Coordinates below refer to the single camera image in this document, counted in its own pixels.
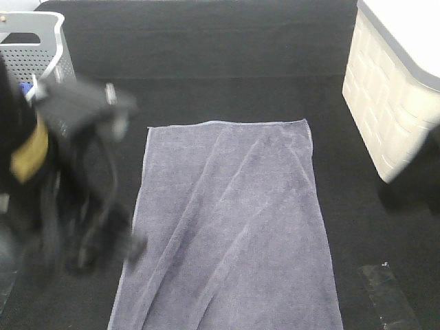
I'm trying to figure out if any black table mat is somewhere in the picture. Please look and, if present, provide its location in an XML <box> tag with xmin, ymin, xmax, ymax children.
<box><xmin>1</xmin><ymin>1</ymin><xmax>439</xmax><ymax>329</ymax></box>

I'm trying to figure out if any right clear tape strip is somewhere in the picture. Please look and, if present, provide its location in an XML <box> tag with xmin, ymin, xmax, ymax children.
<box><xmin>357</xmin><ymin>262</ymin><xmax>421</xmax><ymax>330</ymax></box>

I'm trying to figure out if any left clear tape strip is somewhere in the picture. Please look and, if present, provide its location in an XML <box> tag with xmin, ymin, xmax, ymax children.
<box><xmin>0</xmin><ymin>270</ymin><xmax>17</xmax><ymax>314</ymax></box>

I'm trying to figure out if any clear tape strip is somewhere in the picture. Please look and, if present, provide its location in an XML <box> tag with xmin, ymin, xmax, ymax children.
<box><xmin>0</xmin><ymin>270</ymin><xmax>17</xmax><ymax>314</ymax></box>
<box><xmin>357</xmin><ymin>262</ymin><xmax>421</xmax><ymax>330</ymax></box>

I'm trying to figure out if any grey perforated laundry basket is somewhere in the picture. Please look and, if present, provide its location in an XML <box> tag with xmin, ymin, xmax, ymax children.
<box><xmin>0</xmin><ymin>11</ymin><xmax>77</xmax><ymax>214</ymax></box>

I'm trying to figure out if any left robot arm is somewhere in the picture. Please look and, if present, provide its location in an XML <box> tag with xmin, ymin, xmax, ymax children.
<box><xmin>1</xmin><ymin>65</ymin><xmax>148</xmax><ymax>274</ymax></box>

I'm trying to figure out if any grey towel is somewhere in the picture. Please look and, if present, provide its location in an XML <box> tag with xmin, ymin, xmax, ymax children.
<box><xmin>108</xmin><ymin>120</ymin><xmax>343</xmax><ymax>329</ymax></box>

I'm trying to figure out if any blue towel in basket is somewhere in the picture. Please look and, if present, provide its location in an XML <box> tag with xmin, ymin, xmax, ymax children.
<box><xmin>19</xmin><ymin>82</ymin><xmax>33</xmax><ymax>96</ymax></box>

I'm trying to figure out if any white woven-pattern basket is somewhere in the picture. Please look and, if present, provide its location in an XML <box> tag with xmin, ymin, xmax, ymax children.
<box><xmin>342</xmin><ymin>1</ymin><xmax>439</xmax><ymax>182</ymax></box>

